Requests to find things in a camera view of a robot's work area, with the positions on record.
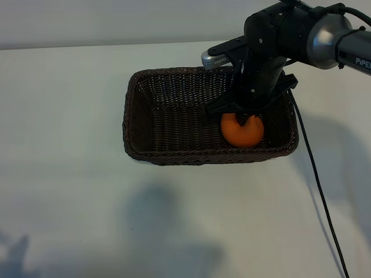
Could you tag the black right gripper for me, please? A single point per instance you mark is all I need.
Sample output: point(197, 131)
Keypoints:
point(261, 84)

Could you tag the orange fruit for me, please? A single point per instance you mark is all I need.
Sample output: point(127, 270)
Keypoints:
point(240, 136)

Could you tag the dark brown woven basket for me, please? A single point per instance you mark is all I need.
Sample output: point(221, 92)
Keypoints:
point(174, 121)

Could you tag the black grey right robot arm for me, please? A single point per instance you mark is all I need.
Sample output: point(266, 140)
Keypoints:
point(304, 34)

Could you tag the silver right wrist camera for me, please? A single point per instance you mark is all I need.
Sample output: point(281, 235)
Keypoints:
point(214, 60)

